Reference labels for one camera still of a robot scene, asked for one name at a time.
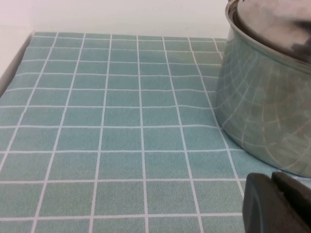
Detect green grid pattern tablecloth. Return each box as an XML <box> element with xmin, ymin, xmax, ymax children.
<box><xmin>0</xmin><ymin>31</ymin><xmax>311</xmax><ymax>233</ymax></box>

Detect stainless steel pot black handles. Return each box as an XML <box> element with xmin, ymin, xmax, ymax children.
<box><xmin>215</xmin><ymin>2</ymin><xmax>311</xmax><ymax>178</ymax></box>

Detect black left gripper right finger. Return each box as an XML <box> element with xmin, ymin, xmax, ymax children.
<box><xmin>271</xmin><ymin>171</ymin><xmax>311</xmax><ymax>213</ymax></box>

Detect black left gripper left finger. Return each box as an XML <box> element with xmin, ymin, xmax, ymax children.
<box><xmin>242</xmin><ymin>172</ymin><xmax>311</xmax><ymax>233</ymax></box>

